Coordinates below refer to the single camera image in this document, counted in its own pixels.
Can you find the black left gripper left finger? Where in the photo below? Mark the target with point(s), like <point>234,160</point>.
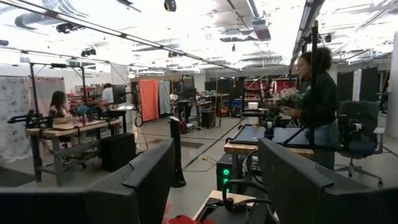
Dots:
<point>93,205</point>

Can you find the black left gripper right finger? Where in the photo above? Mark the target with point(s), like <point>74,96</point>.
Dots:
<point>311,199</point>

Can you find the red artificial flower bunch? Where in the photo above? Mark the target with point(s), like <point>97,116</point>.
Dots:
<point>186,219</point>

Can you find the black box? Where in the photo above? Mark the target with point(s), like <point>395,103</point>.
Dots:
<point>118,152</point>

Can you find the wooden top work table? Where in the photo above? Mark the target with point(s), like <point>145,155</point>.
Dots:
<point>74,127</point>

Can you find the wooden table with black mat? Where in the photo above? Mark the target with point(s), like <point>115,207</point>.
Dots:
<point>245,147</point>

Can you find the dark office chair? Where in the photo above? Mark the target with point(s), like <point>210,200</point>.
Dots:
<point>357,124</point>

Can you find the black computer tower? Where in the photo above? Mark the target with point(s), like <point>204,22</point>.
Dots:
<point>224,174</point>

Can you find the person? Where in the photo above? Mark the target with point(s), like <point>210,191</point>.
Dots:
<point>323,99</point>
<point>58,107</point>
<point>108,95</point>

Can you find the black tower stand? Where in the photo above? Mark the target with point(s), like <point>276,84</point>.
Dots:
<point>176,146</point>

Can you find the pale flower bouquet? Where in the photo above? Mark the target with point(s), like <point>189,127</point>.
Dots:
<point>289,95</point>

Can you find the black monitor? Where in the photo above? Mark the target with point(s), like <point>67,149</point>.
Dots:
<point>119,94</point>

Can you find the white patterned hanging cloth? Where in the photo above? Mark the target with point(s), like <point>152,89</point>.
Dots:
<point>14,118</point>

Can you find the orange hanging cloth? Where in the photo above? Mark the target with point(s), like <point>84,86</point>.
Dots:
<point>149,99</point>

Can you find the grey hanging cloth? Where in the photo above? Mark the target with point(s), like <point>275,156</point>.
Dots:
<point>164,96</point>

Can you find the black metal frame pole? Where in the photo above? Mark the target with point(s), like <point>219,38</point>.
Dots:
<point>314,77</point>

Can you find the black ceiling camera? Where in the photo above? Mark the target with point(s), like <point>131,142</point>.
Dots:
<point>170,5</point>

